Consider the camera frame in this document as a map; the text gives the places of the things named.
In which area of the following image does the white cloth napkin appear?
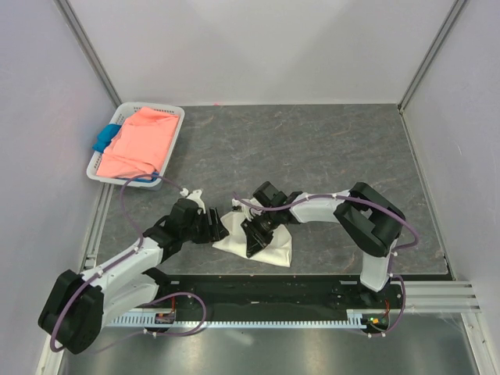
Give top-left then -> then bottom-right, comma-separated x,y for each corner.
212,210 -> 292,267

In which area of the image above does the pink cloth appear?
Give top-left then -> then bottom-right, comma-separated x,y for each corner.
96,107 -> 180,182

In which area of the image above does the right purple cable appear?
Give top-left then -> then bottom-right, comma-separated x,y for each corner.
232,191 -> 422,337

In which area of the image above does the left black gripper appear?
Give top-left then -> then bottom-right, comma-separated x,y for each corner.
181,207 -> 229,244

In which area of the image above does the white slotted cable duct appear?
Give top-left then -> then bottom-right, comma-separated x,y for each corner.
107,309 -> 388,330

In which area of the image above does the left aluminium frame post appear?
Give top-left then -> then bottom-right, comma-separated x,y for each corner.
54,0 -> 122,108

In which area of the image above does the white plastic basket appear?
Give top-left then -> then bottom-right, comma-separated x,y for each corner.
87,102 -> 184,190

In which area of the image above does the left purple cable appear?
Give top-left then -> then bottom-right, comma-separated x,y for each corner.
50,174 -> 188,352

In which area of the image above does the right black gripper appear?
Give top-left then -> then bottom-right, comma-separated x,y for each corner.
241,208 -> 280,258

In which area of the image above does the blue cloth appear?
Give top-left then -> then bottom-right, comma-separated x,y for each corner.
92,123 -> 121,153

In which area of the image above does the right aluminium frame post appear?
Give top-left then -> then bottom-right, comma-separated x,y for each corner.
397,0 -> 470,114

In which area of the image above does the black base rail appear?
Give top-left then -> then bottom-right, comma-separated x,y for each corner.
154,275 -> 402,318

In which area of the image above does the aluminium frame post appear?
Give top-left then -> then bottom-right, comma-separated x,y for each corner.
54,0 -> 122,108
397,0 -> 470,114

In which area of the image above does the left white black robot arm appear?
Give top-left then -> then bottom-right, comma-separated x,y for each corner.
38,198 -> 229,354

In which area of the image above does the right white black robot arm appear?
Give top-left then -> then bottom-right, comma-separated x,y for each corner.
241,181 -> 405,308

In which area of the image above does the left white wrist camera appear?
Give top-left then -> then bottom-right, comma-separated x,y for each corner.
180,187 -> 206,213

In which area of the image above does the purple cable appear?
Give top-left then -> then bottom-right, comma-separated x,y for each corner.
232,191 -> 422,337
50,174 -> 188,352

